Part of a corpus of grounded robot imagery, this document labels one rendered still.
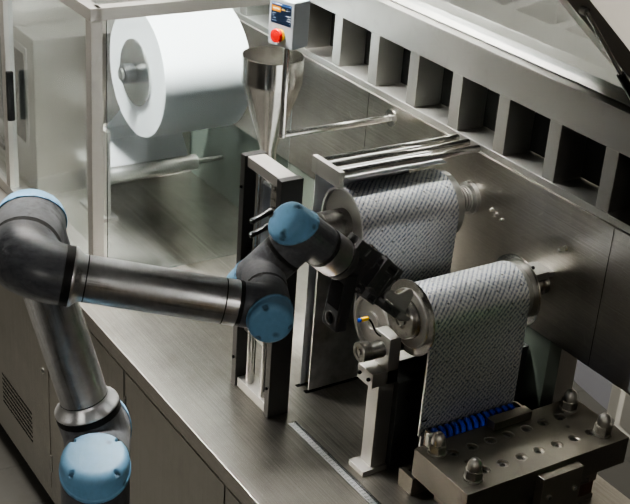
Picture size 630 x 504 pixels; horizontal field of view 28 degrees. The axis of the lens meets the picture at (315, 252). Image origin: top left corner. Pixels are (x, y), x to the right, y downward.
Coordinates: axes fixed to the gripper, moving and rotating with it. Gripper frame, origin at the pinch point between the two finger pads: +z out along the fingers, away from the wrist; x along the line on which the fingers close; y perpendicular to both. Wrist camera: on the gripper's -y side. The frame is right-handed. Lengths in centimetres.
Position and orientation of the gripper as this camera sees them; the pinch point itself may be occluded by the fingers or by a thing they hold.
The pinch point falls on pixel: (395, 314)
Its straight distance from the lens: 230.8
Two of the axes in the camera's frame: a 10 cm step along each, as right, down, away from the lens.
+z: 6.0, 4.4, 6.7
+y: 6.0, -8.0, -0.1
